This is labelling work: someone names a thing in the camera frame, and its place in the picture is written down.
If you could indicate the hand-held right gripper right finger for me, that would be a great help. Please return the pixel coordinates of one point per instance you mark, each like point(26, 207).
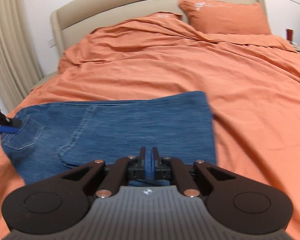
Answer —
point(155, 166)

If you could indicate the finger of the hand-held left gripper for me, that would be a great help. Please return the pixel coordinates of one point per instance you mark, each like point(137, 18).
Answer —
point(11, 122)
point(7, 130)

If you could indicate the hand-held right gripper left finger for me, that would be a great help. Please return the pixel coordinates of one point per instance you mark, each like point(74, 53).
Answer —
point(147, 166)

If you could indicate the blue denim pants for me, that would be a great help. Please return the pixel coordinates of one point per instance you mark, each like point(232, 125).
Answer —
point(127, 125)

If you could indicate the beige curtain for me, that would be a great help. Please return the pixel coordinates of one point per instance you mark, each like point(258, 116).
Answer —
point(10, 37)

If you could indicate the orange duvet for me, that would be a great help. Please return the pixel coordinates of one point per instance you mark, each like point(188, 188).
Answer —
point(190, 65)

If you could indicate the orange embroidered pillow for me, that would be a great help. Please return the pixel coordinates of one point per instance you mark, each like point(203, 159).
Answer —
point(166, 15)
point(227, 17)

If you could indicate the beige upholstered bed headboard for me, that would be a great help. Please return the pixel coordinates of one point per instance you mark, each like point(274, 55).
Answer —
point(130, 7)

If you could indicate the dark red cup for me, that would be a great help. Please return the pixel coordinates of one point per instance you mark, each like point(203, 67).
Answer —
point(290, 35)

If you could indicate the white wall outlet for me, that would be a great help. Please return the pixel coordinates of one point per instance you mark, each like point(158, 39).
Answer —
point(52, 42)

